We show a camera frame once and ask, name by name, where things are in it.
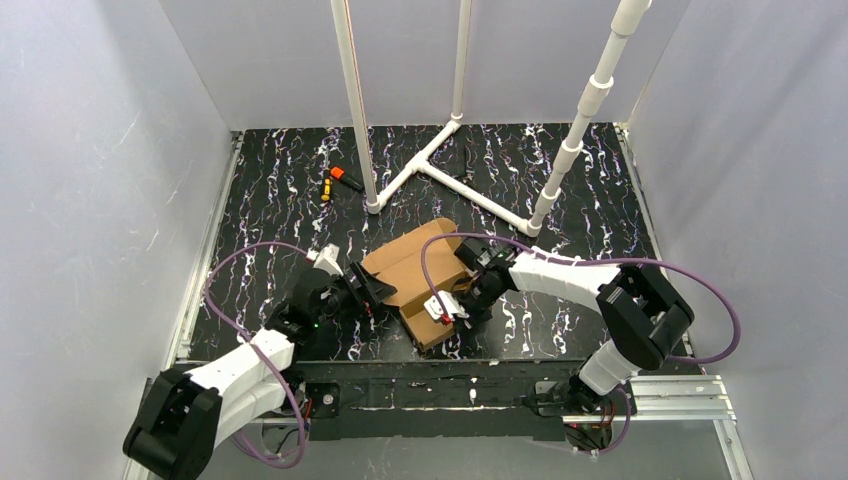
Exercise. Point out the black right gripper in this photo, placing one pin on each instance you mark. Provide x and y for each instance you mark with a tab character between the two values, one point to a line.
472	307

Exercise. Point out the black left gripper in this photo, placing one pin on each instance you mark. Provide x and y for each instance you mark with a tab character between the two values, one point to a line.
357	287

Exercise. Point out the brown cardboard box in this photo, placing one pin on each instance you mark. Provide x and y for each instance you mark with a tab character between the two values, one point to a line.
398	263

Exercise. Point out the orange black marker pen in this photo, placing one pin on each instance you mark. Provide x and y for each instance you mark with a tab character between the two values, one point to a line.
347	179

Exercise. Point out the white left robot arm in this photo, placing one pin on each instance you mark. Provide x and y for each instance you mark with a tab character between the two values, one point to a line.
187	414

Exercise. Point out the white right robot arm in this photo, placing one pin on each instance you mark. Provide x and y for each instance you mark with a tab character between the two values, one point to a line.
643	312

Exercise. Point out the orange yellow black screwdriver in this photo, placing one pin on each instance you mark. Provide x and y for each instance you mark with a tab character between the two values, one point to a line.
326	192

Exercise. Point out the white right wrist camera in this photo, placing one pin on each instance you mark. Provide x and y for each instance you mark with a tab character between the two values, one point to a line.
445	308

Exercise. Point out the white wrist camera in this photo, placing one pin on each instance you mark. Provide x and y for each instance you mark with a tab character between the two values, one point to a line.
445	308
326	259

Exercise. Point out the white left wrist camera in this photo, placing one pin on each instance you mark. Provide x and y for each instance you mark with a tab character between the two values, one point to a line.
326	259

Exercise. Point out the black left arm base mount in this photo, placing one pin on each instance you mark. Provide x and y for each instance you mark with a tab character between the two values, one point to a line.
318	396

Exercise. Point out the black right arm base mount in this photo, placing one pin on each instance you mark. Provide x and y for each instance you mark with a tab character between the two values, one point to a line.
570	401

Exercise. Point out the aluminium rail frame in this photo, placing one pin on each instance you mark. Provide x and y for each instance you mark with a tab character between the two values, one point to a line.
478	398

